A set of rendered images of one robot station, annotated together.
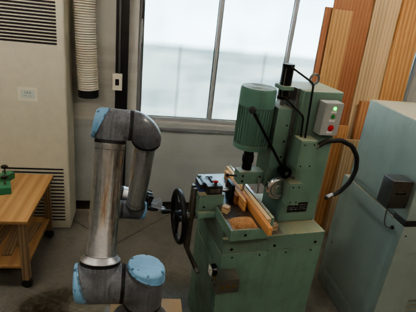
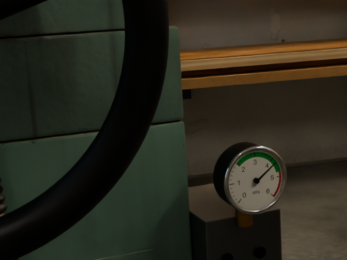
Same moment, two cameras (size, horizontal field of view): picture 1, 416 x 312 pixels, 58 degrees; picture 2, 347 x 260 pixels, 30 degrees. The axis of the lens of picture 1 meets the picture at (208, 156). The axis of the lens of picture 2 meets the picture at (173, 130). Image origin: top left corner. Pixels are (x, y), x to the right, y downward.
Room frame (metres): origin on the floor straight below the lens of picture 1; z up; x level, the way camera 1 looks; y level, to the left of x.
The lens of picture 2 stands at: (1.57, 0.49, 0.81)
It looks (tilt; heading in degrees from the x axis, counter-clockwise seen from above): 10 degrees down; 269
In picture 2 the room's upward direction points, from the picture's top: 3 degrees counter-clockwise
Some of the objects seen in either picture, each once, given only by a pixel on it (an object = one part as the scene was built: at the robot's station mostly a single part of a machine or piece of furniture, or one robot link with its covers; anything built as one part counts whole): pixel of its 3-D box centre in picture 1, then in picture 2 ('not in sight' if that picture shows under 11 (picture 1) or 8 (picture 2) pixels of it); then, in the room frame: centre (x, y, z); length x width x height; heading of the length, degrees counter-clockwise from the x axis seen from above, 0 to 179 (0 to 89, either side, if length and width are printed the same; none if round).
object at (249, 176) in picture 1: (248, 176); not in sight; (1.82, -0.22, 1.03); 0.14 x 0.07 x 0.09; 109
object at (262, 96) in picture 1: (254, 117); not in sight; (1.81, -0.21, 1.35); 0.18 x 0.18 x 0.31
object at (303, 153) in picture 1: (303, 152); not in sight; (1.74, -0.46, 1.23); 0.09 x 0.08 x 0.15; 109
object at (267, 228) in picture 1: (244, 198); not in sight; (1.77, -0.22, 0.92); 0.62 x 0.02 x 0.04; 19
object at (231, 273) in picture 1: (225, 281); (221, 236); (1.52, -0.16, 0.58); 0.12 x 0.08 x 0.08; 109
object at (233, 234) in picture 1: (221, 203); not in sight; (1.78, -0.10, 0.87); 0.61 x 0.30 x 0.06; 19
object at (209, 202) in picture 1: (207, 196); not in sight; (1.76, -0.02, 0.92); 0.15 x 0.13 x 0.09; 19
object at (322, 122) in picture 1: (328, 117); not in sight; (1.78, -0.55, 1.40); 0.10 x 0.06 x 0.16; 109
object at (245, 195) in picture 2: (213, 271); (247, 185); (1.50, -0.09, 0.65); 0.06 x 0.04 x 0.08; 19
